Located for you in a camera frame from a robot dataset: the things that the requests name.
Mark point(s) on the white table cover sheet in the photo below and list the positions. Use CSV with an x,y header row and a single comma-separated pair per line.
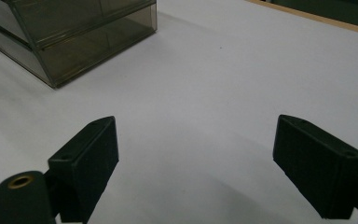
x,y
205,81

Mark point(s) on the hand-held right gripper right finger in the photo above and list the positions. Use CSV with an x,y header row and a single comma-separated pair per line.
x,y
317,168

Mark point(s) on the smoky transparent plastic drawer box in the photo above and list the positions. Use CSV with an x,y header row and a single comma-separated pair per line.
x,y
74,37

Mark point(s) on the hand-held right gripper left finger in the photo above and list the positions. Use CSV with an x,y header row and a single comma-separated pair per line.
x,y
87,161

